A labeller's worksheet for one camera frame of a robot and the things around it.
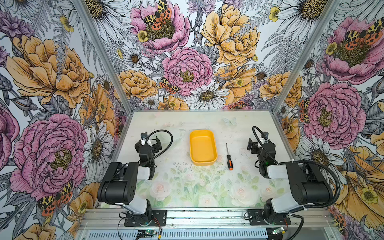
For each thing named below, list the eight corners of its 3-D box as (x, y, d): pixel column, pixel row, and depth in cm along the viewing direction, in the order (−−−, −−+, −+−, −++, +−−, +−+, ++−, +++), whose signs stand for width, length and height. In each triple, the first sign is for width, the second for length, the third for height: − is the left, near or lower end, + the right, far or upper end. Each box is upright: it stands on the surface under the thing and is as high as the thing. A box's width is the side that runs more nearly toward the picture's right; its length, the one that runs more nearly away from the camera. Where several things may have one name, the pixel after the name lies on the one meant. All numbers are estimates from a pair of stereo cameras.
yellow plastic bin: (188, 167, 94) (188, 162, 89) (189, 135, 110) (189, 129, 105) (216, 167, 94) (217, 162, 89) (213, 135, 110) (214, 129, 105)
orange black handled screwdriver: (228, 170, 93) (229, 168, 91) (225, 145, 104) (225, 143, 102) (232, 170, 93) (233, 168, 91) (228, 145, 104) (229, 143, 102)
